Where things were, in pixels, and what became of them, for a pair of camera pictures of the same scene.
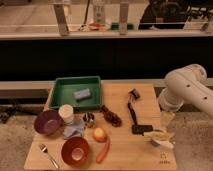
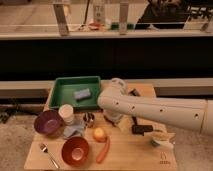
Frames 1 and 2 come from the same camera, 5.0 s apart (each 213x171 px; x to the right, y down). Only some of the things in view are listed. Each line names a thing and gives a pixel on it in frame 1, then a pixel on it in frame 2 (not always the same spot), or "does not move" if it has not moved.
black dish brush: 136,128 does not move
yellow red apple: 99,135 does not move
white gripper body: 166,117 -> 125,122
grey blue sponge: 82,95 does not move
